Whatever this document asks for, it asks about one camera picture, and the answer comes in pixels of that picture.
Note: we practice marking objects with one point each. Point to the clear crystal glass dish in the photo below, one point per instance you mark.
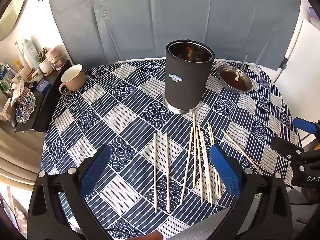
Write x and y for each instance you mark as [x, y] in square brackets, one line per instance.
[26, 107]

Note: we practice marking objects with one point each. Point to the blue-grey backdrop cloth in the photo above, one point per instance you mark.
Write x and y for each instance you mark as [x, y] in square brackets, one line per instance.
[150, 17]

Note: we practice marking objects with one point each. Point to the small plant in white pot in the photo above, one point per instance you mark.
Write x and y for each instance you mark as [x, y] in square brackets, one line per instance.
[45, 63]

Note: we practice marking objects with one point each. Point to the blue white patterned tablecloth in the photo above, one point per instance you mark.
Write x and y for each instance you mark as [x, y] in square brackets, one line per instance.
[120, 120]

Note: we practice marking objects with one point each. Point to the metal spoon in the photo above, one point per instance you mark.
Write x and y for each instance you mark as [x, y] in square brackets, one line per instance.
[241, 67]

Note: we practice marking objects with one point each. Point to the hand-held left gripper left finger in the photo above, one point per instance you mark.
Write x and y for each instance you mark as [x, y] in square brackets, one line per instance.
[96, 170]

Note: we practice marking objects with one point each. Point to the gold framed mirror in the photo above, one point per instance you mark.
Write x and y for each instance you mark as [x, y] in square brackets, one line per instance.
[12, 17]

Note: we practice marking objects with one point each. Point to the row of wooden chopsticks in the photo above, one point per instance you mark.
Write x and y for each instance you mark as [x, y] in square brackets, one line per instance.
[200, 160]

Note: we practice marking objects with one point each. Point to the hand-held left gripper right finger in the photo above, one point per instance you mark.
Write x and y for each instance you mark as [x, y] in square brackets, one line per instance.
[225, 170]

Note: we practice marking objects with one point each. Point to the metal bowl with red sauce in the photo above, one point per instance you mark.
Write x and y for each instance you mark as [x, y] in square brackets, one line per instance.
[226, 74]

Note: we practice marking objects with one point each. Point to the black clip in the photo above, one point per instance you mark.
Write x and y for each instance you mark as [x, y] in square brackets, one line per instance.
[283, 62]

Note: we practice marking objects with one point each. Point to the small blue box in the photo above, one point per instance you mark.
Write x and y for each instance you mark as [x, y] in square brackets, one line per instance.
[43, 85]

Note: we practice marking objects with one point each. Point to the pink jar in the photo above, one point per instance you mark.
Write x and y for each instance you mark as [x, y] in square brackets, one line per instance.
[57, 60]

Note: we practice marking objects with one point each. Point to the black cylindrical utensil holder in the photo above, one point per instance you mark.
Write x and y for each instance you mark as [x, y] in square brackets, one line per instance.
[185, 80]

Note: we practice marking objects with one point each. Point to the beige ceramic mug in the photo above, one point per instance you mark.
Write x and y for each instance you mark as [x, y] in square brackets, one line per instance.
[73, 80]

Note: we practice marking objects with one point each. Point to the black side shelf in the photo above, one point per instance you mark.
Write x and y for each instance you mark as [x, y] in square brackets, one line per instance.
[47, 95]

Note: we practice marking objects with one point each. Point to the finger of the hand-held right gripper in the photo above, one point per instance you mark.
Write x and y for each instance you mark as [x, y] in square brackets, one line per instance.
[303, 125]
[287, 147]

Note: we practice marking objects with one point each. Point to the white pump bottle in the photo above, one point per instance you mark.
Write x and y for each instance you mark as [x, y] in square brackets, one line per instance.
[30, 52]

